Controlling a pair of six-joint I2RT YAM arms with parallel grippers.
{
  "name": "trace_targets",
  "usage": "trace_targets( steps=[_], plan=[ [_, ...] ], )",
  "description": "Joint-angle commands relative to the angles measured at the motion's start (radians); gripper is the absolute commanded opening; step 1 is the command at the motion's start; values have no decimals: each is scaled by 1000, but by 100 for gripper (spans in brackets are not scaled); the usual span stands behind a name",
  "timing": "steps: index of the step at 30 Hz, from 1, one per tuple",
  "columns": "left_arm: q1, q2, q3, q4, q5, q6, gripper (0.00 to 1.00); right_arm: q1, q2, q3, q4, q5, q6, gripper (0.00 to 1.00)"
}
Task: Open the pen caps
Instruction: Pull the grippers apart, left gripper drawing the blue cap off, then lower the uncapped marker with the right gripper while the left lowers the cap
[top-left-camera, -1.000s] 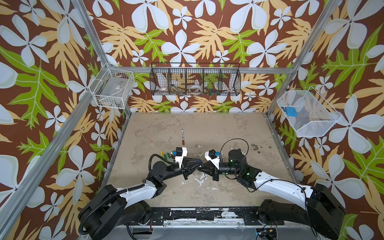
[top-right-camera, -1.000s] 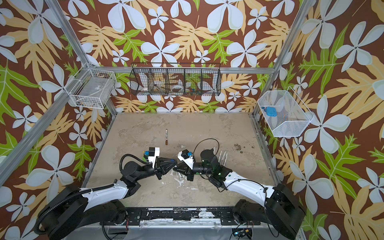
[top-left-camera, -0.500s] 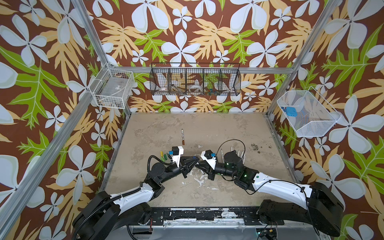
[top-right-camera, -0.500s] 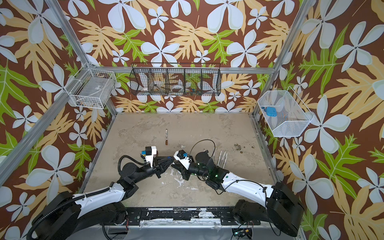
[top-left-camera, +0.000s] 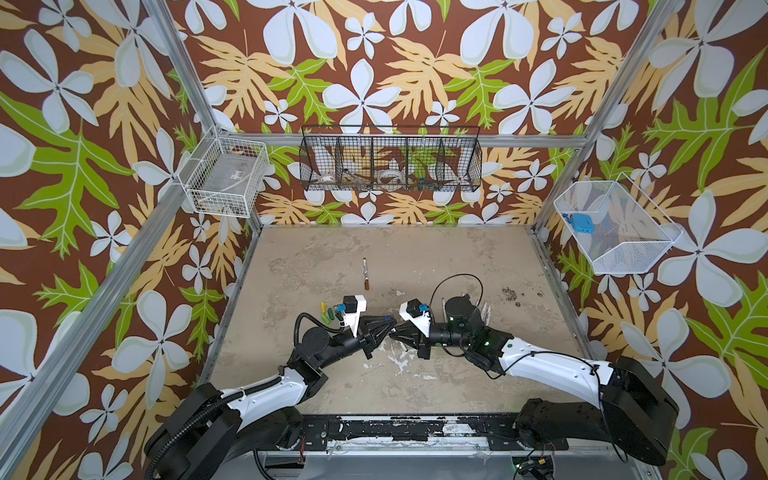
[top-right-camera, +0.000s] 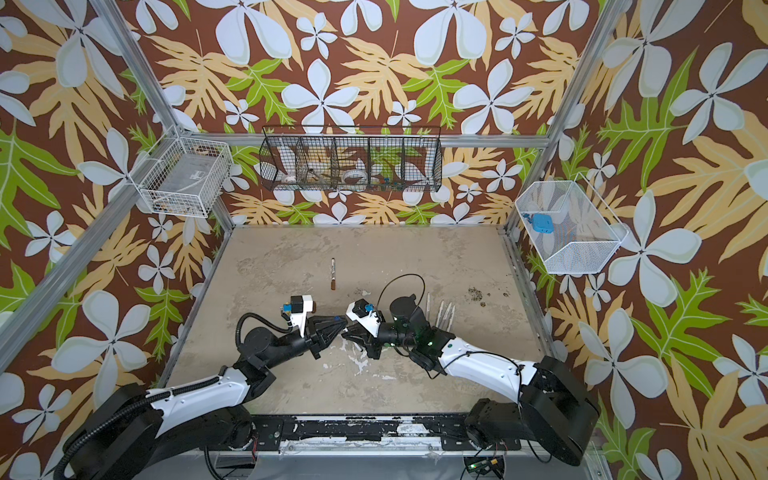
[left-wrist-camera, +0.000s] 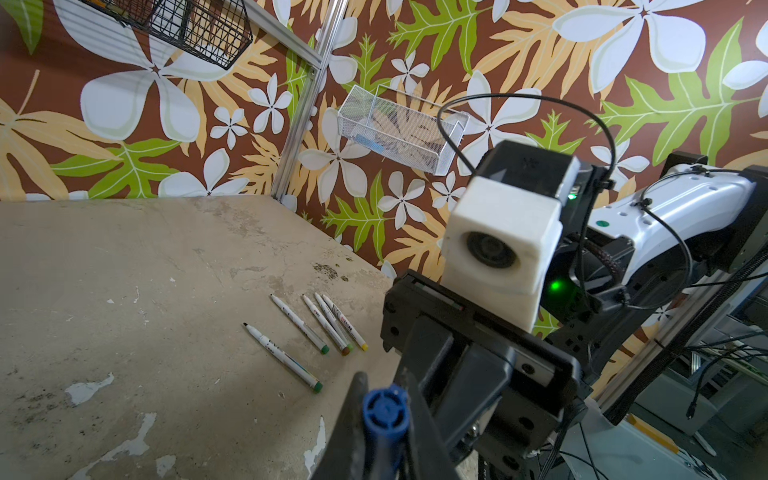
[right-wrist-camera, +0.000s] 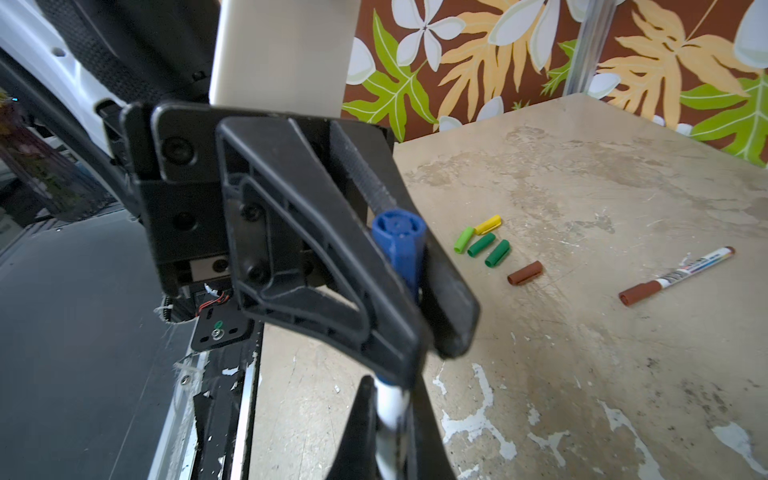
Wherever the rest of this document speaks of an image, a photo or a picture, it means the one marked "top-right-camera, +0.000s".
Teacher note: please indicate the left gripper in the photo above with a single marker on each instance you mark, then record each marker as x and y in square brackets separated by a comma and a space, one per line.
[309, 344]

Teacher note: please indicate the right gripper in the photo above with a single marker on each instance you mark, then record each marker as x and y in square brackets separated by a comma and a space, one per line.
[372, 339]

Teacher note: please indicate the light green capped marker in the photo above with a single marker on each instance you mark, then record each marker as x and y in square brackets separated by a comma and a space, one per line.
[448, 317]

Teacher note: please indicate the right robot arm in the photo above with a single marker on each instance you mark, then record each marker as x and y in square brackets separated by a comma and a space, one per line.
[543, 401]

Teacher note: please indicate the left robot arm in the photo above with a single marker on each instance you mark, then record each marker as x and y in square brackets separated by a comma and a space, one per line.
[136, 428]

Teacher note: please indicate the blue object in basket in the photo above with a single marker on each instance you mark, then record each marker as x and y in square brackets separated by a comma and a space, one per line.
[542, 223]

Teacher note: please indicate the white mesh basket right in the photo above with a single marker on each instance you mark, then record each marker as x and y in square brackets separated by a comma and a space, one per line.
[587, 231]

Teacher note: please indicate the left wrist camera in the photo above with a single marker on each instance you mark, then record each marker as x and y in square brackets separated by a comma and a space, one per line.
[297, 310]

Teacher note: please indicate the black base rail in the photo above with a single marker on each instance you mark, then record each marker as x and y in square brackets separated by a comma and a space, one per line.
[440, 431]

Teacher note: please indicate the black wire basket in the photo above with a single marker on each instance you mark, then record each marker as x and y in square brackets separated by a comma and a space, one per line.
[354, 158]

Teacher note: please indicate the white wire basket left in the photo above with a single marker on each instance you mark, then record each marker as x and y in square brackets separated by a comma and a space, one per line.
[182, 174]

